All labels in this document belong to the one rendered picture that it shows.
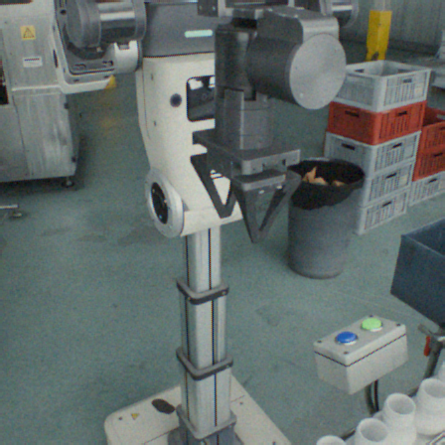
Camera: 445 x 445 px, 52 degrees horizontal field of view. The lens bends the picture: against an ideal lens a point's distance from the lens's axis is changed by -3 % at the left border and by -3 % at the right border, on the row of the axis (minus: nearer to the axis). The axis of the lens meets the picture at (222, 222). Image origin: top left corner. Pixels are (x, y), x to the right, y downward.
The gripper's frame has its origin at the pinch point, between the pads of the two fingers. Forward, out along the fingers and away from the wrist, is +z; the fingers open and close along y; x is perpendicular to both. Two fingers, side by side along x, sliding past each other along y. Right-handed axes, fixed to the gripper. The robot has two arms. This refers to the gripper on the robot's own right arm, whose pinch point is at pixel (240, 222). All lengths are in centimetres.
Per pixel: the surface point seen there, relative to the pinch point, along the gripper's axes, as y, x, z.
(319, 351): -3.6, 18.7, 30.6
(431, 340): 4.4, 38.0, 31.6
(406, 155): -161, 253, 88
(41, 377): -137, -16, 140
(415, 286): -29, 85, 58
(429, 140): -169, 289, 85
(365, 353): 2.4, 22.6, 28.3
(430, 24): -733, 1061, 62
